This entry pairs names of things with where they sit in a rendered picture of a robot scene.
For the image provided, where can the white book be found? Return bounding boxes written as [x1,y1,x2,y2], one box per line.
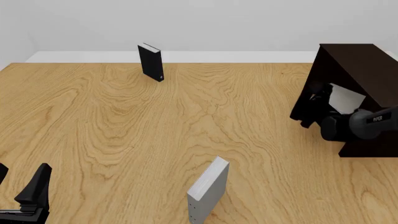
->
[328,82,367,115]

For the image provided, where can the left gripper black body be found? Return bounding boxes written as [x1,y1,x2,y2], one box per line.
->
[0,204,51,224]

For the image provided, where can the black book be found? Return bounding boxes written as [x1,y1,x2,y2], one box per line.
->
[137,42,165,83]

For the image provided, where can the dark wooden cabinet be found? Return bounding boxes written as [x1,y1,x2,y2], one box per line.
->
[289,43,398,158]

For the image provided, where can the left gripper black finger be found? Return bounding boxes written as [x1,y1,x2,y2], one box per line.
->
[14,162,53,210]
[0,162,9,185]

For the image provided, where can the grey book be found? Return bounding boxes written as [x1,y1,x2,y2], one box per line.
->
[187,155,230,224]

